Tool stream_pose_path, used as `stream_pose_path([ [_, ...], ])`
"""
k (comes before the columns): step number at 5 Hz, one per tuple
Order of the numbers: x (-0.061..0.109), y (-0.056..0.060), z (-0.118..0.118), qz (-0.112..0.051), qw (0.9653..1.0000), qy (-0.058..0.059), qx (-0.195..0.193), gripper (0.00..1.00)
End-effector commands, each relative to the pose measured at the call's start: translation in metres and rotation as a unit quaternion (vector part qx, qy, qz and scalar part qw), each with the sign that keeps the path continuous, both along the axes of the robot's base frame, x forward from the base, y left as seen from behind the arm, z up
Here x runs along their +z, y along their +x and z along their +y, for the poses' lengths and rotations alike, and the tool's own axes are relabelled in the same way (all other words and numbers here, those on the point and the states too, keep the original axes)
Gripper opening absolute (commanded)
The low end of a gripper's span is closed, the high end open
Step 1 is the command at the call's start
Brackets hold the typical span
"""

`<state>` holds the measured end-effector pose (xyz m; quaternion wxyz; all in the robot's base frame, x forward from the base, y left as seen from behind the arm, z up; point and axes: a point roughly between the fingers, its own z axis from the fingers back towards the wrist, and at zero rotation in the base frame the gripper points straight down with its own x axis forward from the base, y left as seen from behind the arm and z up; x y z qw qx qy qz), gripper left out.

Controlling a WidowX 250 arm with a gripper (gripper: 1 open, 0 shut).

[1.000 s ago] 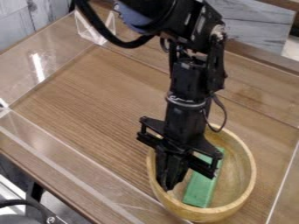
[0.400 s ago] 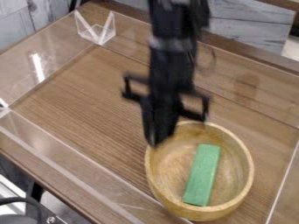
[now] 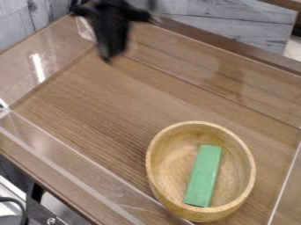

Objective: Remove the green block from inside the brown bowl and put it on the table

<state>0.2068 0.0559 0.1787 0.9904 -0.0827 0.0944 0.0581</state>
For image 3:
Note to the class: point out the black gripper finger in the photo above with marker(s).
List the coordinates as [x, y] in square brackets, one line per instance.
[112, 46]

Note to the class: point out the brown wooden bowl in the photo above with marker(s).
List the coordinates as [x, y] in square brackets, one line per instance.
[170, 158]

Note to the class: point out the green rectangular block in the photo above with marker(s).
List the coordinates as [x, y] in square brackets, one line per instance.
[204, 176]

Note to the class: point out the clear acrylic corner bracket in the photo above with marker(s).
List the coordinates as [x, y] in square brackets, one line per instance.
[85, 29]

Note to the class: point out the clear acrylic tray walls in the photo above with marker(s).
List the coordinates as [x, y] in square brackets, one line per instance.
[81, 118]

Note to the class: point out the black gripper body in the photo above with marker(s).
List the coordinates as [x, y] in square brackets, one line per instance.
[113, 15]

